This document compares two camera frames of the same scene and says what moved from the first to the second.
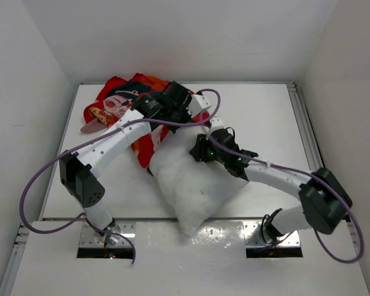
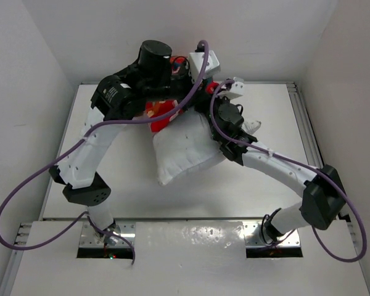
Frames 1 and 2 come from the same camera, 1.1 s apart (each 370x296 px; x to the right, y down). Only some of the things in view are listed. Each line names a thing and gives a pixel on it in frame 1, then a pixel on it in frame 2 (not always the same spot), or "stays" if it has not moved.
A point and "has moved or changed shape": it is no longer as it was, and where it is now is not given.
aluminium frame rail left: (9, 277) stays
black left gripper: (187, 116) -> (190, 83)
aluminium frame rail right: (311, 140) stays
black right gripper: (200, 147) -> (204, 100)
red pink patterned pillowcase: (113, 100) has moved or changed shape
